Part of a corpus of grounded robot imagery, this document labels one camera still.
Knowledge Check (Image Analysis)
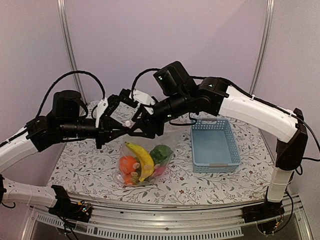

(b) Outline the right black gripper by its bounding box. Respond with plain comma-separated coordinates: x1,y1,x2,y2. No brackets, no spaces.
126,89,191,139

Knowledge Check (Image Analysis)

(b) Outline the green toy pepper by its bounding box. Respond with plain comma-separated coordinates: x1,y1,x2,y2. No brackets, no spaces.
149,144,173,165

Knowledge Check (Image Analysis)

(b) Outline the clear zip top bag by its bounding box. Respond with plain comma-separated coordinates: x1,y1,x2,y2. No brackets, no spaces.
114,124,184,187

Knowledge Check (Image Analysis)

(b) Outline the yellow toy banana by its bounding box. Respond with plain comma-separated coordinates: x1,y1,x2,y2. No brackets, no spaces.
125,142,155,182

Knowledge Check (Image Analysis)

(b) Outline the orange toy orange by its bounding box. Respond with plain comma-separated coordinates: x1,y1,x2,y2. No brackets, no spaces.
118,155,140,175

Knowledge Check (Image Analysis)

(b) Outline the red toy apple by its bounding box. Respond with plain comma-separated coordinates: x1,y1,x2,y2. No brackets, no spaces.
153,164,167,176

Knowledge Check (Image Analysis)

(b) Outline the green orange toy mango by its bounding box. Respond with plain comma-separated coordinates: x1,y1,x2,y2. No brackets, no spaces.
123,174,139,186

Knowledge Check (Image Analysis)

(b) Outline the light blue plastic basket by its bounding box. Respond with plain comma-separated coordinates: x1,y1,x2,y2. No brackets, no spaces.
190,118,241,174

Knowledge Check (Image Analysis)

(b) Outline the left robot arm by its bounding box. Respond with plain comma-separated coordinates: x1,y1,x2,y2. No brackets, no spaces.
0,90,137,217

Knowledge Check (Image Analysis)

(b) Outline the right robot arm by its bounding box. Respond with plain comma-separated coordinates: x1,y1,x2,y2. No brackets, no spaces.
130,76,308,218

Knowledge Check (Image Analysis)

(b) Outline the floral tablecloth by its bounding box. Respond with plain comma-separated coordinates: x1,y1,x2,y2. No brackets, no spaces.
48,119,274,205

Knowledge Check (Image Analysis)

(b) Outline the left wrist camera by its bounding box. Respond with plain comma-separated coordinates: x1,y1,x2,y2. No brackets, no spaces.
51,90,89,120

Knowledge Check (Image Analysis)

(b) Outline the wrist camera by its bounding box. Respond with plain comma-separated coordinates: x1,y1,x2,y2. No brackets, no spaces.
153,61,197,97
51,90,89,120

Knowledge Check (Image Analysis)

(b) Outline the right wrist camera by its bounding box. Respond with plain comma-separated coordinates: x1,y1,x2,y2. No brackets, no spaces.
153,61,197,97

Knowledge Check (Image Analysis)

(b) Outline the aluminium front rail frame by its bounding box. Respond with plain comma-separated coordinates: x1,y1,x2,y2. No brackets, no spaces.
21,194,314,240

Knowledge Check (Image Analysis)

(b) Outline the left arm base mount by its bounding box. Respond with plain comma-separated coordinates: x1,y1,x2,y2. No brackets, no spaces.
48,185,93,223

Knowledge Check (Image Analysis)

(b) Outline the left aluminium post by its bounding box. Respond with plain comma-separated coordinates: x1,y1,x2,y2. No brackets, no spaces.
56,0,88,104

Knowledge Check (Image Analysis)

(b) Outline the aluminium post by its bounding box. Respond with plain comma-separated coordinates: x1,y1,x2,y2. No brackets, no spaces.
56,0,88,104
249,0,275,94

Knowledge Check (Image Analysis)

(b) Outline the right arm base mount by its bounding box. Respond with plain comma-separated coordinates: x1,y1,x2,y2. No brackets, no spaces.
241,199,285,223

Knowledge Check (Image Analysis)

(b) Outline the right aluminium post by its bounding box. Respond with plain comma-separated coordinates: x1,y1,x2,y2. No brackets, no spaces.
249,0,275,94

